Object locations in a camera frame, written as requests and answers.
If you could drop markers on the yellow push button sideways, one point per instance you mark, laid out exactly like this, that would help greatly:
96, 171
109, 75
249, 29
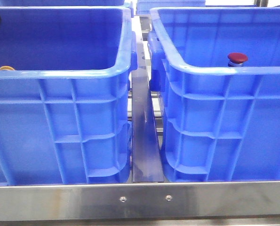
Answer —
6, 68

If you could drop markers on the red push button front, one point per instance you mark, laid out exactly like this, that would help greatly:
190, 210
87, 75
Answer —
237, 59

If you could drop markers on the blue plastic source crate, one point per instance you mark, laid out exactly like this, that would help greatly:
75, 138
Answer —
64, 109

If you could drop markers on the blue crate behind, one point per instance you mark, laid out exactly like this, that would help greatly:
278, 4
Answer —
45, 3

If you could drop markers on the small blue background crate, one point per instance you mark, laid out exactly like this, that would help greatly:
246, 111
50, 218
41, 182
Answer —
143, 6

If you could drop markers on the blue plastic target crate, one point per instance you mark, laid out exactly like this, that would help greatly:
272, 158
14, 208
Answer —
220, 123

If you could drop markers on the stainless steel front rail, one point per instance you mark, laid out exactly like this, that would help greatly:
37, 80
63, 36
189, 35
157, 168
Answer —
143, 200

